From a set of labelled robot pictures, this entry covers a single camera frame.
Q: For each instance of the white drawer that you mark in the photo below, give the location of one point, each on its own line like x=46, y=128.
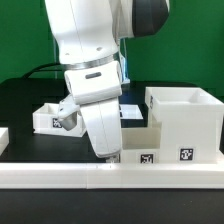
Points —
x=140, y=145
x=45, y=122

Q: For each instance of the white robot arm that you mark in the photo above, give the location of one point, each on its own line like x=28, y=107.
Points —
x=88, y=33

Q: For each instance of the white drawer cabinet box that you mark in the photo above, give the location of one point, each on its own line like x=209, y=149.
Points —
x=191, y=123

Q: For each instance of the white marker base plate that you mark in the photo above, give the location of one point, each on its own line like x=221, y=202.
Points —
x=130, y=112

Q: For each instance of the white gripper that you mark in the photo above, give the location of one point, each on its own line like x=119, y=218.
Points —
x=67, y=117

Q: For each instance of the white L-shaped fence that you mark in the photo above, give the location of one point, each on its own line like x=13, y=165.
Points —
x=111, y=175

